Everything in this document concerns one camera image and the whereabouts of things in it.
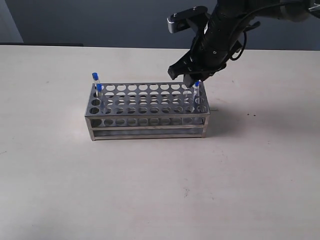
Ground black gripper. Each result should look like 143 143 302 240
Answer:
167 0 260 88

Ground blue-capped tube edge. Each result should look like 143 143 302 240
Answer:
192 81 201 105

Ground blue-capped tube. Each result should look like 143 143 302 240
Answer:
183 88 194 104
96 83 106 114
91 72 102 98

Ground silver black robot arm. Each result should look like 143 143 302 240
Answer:
167 0 320 88

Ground stainless steel test tube rack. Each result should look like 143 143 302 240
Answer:
84 82 211 141

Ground black cable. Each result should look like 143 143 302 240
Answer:
224 0 308 62

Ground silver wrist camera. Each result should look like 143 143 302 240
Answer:
167 6 210 34

